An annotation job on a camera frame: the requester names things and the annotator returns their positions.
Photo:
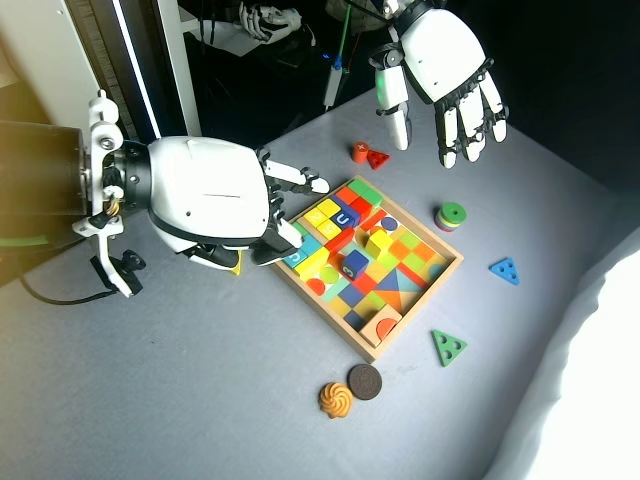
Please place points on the spare white robot hand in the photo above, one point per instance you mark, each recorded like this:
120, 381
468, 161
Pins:
272, 20

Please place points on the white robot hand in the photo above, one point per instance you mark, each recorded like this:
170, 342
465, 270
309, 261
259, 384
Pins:
442, 55
210, 195

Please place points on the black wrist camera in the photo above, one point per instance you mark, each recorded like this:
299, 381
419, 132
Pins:
131, 270

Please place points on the blue triangle with holes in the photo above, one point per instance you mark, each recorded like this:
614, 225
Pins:
506, 271

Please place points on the yellow triangle with holes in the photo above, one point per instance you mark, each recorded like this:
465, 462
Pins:
236, 268

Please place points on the green triangle with holes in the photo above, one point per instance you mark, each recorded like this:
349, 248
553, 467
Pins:
447, 346

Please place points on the dark blue cube block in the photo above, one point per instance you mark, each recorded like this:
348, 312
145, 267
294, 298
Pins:
356, 262

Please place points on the chocolate sandwich cookie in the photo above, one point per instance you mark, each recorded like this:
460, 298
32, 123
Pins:
365, 381

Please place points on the white frame post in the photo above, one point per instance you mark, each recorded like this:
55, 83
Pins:
177, 65

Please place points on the stack of coloured rings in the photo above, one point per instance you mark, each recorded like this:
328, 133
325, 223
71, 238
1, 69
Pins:
450, 216

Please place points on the white adapter with blue plug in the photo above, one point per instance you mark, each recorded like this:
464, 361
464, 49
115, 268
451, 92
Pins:
332, 87

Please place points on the yellow cube block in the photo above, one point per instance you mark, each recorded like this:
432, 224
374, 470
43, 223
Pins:
380, 242

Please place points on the red cylinder with white cross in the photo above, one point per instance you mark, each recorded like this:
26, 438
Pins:
358, 152

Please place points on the red triangle with holes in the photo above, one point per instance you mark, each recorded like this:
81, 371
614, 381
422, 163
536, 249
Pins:
378, 160

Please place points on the orange swirl cookie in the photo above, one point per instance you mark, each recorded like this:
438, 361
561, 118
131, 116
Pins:
336, 399

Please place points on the white side panel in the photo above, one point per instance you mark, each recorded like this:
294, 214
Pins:
45, 55

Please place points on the grey table cloth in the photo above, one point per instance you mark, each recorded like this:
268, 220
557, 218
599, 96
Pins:
200, 375

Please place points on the white paper sheet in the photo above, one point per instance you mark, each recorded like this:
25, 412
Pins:
235, 41

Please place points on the white draped cloth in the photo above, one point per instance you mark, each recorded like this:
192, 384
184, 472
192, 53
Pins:
600, 375

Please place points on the black panel with light strip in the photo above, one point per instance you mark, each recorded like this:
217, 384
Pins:
125, 65

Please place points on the wooden puzzle tray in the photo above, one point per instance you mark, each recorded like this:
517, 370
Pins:
400, 295

